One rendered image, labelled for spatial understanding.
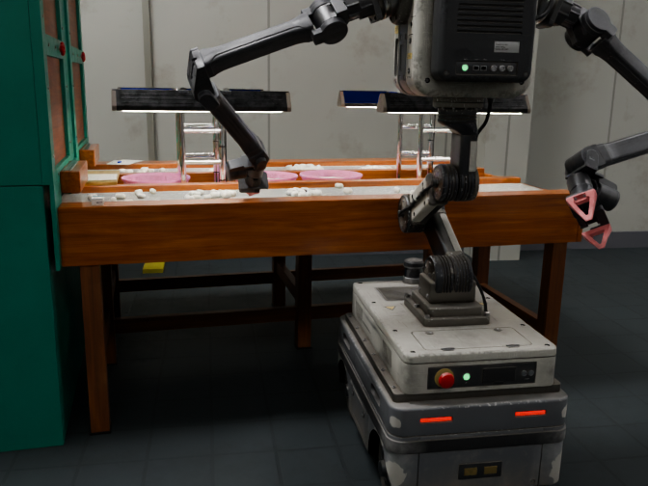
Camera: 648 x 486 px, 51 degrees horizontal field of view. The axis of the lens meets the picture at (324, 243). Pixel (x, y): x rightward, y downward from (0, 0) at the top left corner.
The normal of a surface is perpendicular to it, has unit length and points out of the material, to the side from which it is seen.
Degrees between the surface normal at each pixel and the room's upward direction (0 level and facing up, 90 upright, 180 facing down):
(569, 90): 90
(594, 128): 90
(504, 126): 90
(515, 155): 90
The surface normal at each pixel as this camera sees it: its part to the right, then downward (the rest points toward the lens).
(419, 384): 0.17, 0.23
